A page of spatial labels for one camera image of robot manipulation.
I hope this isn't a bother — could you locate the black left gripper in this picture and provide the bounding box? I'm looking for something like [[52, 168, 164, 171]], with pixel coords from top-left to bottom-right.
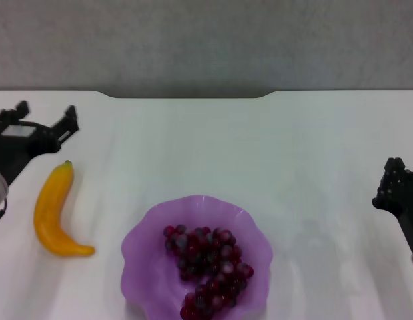
[[0, 99, 81, 187]]

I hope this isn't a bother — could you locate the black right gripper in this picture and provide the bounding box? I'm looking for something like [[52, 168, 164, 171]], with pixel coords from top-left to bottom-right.
[[371, 157, 413, 251]]

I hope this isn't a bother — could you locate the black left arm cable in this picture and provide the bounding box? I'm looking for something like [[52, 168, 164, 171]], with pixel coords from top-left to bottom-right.
[[0, 198, 9, 228]]

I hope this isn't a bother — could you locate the yellow plastic banana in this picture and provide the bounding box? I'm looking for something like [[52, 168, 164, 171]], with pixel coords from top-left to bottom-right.
[[33, 160, 96, 259]]

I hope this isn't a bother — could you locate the dark red grape bunch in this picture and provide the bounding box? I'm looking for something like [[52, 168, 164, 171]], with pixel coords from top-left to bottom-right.
[[163, 223, 255, 320]]

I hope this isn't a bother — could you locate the purple wavy-edged plastic plate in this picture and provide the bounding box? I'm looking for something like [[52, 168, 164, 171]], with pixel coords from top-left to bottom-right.
[[120, 194, 274, 320]]

